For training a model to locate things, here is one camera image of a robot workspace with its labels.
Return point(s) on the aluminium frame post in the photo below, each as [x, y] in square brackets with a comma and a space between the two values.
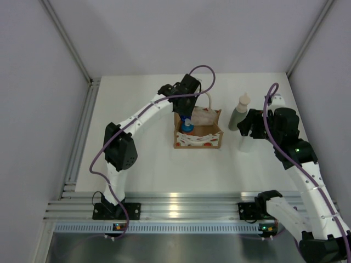
[49, 9]
[307, 40]

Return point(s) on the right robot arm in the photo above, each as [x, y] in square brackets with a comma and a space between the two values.
[322, 236]

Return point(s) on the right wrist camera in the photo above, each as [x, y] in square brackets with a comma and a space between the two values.
[277, 102]

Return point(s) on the light blue pump bottle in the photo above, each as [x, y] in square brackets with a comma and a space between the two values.
[187, 129]

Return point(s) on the dark blue pump bottle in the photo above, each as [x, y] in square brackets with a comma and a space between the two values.
[185, 120]

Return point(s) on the right aluminium frame post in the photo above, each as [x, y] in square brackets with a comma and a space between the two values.
[307, 40]

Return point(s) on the grey-green bottle beige cap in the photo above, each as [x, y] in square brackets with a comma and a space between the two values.
[239, 112]

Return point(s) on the watermelon print canvas bag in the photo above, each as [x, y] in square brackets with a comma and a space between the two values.
[207, 133]

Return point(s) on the left aluminium frame post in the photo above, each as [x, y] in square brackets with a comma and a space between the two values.
[49, 9]

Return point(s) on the white slotted cable duct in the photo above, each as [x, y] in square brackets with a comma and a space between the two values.
[168, 228]

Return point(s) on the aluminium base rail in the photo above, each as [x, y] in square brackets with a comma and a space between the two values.
[155, 206]

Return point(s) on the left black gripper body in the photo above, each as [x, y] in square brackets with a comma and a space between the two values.
[187, 108]

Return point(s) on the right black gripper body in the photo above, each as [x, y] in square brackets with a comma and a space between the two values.
[255, 118]

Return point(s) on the white square bottle grey cap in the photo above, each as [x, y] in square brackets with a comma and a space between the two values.
[246, 144]

